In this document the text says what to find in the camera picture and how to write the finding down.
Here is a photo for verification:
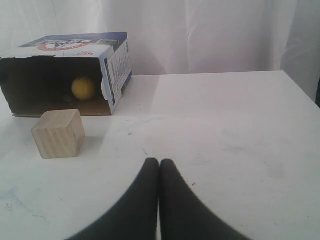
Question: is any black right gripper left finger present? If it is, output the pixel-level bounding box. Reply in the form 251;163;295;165
70;158;160;240

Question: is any light wooden cube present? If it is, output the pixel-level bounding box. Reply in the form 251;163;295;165
31;109;86;159

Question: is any blue white cardboard box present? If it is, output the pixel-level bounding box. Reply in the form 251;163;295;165
0;32;132;117

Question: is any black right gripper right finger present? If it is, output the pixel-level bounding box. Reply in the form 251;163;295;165
158;159;249;240

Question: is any white curtain backdrop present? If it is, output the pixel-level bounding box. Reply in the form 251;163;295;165
0;0;320;83

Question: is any yellow tennis ball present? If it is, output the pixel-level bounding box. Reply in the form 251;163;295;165
71;77;96;101

